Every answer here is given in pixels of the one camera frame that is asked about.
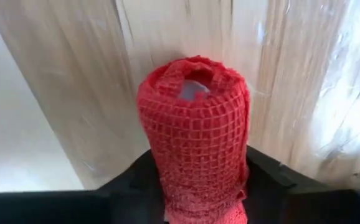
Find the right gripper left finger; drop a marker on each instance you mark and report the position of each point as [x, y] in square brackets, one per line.
[74, 208]

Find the red bandage roll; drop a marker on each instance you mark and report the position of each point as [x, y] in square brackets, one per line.
[195, 140]

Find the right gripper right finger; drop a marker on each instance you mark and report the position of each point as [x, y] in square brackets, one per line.
[307, 208]

